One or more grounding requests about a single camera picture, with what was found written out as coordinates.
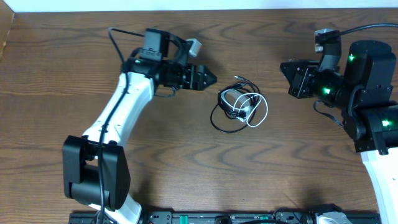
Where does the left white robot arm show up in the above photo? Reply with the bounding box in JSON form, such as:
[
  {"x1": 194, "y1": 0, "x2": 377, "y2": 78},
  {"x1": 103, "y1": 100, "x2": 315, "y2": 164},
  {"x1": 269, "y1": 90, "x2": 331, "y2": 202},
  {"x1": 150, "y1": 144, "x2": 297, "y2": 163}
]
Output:
[{"x1": 62, "y1": 28, "x2": 217, "y2": 223}]

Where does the black USB cable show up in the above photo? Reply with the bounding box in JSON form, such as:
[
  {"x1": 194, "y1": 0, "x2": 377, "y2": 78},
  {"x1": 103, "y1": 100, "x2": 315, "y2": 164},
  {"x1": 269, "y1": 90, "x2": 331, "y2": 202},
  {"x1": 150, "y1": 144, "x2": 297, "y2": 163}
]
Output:
[{"x1": 210, "y1": 75, "x2": 261, "y2": 134}]

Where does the white USB cable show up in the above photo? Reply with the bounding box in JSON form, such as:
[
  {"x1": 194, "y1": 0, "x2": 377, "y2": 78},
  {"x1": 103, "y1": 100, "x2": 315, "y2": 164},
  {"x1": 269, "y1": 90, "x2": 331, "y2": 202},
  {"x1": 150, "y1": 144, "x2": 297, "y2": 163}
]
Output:
[{"x1": 223, "y1": 88, "x2": 269, "y2": 128}]

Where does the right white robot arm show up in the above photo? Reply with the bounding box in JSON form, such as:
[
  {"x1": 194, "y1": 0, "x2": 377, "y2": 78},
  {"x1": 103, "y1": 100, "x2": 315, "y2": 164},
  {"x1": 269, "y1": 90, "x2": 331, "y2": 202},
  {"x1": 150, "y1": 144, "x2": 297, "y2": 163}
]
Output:
[{"x1": 280, "y1": 38, "x2": 397, "y2": 223}]

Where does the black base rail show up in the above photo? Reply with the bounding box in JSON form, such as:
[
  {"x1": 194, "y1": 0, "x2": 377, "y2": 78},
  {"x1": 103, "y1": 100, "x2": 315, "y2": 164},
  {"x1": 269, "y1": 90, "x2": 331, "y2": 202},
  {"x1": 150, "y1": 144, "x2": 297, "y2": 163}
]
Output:
[{"x1": 68, "y1": 203, "x2": 383, "y2": 224}]

